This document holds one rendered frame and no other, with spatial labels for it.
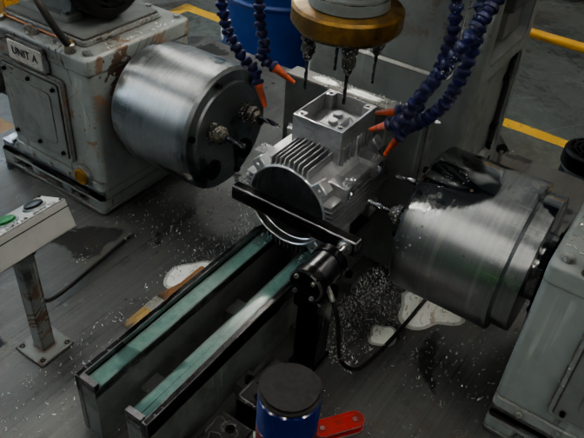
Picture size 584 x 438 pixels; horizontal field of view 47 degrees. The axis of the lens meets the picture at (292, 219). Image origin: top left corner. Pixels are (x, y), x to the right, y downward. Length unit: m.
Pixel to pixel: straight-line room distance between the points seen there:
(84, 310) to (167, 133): 0.36
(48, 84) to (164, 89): 0.26
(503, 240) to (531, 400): 0.26
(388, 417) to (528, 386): 0.23
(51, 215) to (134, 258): 0.34
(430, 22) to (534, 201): 0.41
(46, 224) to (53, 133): 0.43
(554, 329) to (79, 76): 0.93
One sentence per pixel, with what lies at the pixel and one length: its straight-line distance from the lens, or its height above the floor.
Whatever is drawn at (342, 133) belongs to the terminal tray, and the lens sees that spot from 1.12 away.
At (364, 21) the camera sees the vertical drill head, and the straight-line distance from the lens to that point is 1.04.
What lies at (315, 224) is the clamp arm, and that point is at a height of 1.03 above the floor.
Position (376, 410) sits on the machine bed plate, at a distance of 1.14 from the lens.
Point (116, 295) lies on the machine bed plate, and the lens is 1.31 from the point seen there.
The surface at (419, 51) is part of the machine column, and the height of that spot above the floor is 1.21.
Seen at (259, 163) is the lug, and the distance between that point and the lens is 1.14.
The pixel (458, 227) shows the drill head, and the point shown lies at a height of 1.12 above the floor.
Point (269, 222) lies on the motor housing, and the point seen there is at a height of 0.95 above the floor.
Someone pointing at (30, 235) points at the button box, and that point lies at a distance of 1.06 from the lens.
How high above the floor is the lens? 1.72
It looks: 39 degrees down
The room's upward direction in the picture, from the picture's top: 5 degrees clockwise
